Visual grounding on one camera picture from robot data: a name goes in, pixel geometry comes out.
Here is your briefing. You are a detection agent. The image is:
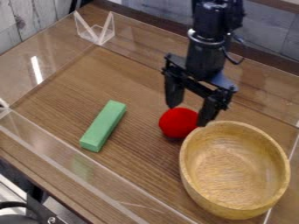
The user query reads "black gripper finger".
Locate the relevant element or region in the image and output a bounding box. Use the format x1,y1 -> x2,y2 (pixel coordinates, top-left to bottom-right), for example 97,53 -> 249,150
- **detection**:
164,75 -> 184,109
197,96 -> 219,127

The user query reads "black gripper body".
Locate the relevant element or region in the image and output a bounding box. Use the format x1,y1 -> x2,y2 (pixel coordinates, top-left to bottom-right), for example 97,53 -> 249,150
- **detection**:
160,28 -> 239,112

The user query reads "red plush fruit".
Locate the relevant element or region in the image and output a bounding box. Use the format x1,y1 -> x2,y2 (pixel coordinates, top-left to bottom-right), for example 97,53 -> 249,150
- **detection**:
158,108 -> 197,138

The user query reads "wooden bowl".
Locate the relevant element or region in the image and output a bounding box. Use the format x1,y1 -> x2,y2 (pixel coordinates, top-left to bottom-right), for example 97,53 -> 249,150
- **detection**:
178,121 -> 291,220

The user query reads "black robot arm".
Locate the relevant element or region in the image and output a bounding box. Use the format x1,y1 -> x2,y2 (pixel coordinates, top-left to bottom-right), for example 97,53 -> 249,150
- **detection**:
161,0 -> 245,127

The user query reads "green rectangular block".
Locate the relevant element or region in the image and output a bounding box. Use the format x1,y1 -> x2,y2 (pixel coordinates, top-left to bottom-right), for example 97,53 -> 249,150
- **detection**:
78,101 -> 126,152

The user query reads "clear acrylic corner bracket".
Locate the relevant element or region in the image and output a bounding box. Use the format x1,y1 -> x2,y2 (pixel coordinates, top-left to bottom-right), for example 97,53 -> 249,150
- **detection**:
73,11 -> 116,46

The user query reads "clear acrylic enclosure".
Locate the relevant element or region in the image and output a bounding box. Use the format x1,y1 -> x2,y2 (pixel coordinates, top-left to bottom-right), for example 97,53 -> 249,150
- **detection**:
0,16 -> 299,224

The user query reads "black clamp bracket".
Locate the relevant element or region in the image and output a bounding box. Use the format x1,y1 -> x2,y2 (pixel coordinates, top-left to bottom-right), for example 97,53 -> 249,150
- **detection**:
26,195 -> 68,224

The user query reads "black cable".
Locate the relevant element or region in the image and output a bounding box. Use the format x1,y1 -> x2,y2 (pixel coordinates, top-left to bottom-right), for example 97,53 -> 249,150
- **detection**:
0,199 -> 29,209

